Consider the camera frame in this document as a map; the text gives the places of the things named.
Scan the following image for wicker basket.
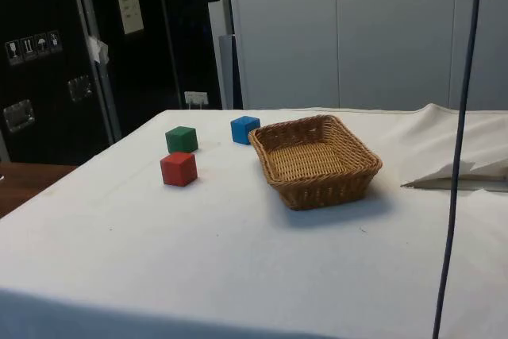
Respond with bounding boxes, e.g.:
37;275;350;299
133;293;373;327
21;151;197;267
248;114;383;211

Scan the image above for blue cube block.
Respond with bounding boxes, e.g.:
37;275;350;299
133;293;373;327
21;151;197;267
230;115;262;145

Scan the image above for green cube block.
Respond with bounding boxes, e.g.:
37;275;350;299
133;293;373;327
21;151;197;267
164;125;198;155

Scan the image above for red cube block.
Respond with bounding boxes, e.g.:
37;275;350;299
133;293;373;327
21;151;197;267
160;152;198;187

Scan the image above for pale lockers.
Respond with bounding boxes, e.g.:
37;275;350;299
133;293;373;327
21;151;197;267
225;0;508;111

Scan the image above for black cabinet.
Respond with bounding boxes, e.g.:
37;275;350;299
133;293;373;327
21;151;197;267
0;0;235;166

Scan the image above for blue cable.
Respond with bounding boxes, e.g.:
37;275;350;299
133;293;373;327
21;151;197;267
431;0;486;339

